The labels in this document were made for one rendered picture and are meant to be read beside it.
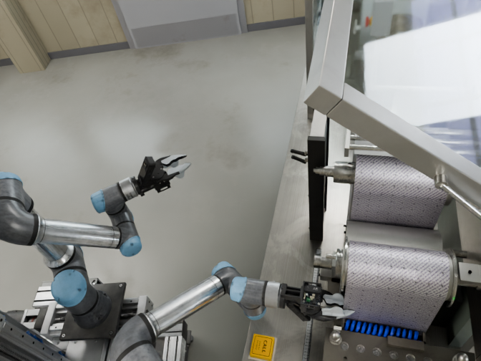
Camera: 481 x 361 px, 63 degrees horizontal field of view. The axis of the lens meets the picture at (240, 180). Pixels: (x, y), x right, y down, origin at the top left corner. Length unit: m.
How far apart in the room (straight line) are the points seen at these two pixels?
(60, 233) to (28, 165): 2.60
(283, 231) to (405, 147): 1.15
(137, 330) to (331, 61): 0.95
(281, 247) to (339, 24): 1.13
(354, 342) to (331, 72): 0.95
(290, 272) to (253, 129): 2.01
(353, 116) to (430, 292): 0.72
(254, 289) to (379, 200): 0.44
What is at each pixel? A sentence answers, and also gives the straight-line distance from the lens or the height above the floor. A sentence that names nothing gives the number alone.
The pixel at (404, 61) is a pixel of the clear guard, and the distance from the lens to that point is 0.61.
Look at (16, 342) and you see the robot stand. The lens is 1.47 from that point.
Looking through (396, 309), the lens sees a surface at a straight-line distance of 1.20.
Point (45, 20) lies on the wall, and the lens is 5.03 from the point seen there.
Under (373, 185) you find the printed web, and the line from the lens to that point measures 1.13.
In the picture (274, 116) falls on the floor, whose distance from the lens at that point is 3.43.
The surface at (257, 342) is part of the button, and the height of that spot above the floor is 0.92.
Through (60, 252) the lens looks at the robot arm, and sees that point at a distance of 1.58.
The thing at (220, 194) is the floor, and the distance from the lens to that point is 2.91.
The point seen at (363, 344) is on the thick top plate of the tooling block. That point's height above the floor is 1.03.
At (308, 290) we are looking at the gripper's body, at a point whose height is 1.16.
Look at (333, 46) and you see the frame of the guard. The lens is 0.49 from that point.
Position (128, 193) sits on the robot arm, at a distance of 1.43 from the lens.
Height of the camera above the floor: 2.24
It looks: 49 degrees down
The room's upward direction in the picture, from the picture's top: 13 degrees counter-clockwise
